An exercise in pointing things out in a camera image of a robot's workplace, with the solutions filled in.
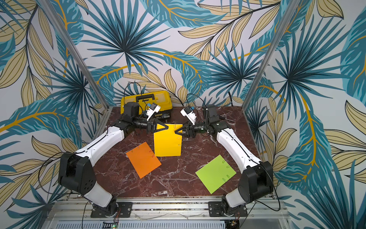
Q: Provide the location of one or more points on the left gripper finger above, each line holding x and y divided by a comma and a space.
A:
160, 125
160, 130

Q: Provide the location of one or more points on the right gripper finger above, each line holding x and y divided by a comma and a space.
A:
183, 134
184, 130

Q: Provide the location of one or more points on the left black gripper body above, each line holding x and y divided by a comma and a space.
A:
141, 123

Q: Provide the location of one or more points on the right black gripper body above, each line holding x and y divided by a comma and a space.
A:
193, 129

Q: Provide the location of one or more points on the yellow paper sheet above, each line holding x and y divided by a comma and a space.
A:
167, 142

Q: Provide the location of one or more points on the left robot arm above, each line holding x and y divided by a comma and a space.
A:
76, 172

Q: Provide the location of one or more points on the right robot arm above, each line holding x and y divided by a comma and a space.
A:
256, 179

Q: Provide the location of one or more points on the yellow black toolbox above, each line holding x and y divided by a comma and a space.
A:
161, 98

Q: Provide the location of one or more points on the orange paper sheet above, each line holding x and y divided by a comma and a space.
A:
143, 159

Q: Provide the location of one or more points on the lime green paper sheet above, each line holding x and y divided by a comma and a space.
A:
215, 174

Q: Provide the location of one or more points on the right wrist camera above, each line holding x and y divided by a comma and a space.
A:
189, 114

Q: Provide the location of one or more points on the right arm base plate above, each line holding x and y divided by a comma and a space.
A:
222, 209

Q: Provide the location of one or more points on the left aluminium corner post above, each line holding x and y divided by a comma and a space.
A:
62, 31

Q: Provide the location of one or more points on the aluminium corner post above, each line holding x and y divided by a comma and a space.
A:
272, 47
62, 31

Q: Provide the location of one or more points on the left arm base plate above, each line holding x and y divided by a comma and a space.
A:
114, 210

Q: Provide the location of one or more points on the aluminium front frame rail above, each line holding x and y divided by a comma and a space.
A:
170, 213

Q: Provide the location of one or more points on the right aluminium corner post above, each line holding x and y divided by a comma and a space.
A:
272, 47

